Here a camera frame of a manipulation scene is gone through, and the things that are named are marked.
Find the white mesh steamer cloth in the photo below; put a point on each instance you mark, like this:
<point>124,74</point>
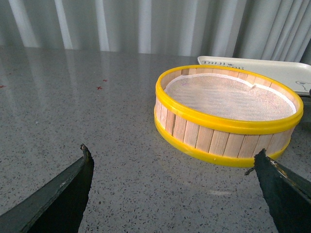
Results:
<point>230,97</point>

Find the yellow rimmed wooden steamer basket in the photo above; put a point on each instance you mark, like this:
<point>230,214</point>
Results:
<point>220,140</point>

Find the grey pleated curtain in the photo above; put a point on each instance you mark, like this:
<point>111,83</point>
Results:
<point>253,29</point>

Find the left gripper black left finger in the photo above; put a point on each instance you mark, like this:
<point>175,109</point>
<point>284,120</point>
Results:
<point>58,206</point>

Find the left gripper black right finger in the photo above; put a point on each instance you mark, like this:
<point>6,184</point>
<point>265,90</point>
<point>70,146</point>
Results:
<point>287,194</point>

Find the cream tray with bear print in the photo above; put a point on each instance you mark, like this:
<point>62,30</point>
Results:
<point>296,76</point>

